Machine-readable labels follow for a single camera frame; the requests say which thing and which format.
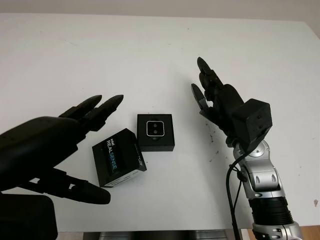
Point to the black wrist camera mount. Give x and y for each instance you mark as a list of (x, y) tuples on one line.
[(255, 120), (25, 217)]

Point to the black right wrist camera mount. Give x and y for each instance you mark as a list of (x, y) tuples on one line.
[(255, 120)]

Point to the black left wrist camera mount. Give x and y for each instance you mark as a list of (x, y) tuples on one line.
[(25, 217)]

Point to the silver depth camera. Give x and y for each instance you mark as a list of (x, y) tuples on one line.
[(155, 128)]

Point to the black RealSense box lid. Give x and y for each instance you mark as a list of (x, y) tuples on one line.
[(117, 157)]

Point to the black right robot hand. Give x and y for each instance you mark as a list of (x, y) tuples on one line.
[(225, 105)]

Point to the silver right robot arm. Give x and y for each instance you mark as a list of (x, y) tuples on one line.
[(267, 180)]

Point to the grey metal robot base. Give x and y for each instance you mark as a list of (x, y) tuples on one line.
[(162, 236)]

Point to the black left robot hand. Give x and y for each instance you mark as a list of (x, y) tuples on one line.
[(37, 150)]

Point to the black camera box base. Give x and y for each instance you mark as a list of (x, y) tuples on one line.
[(156, 145)]

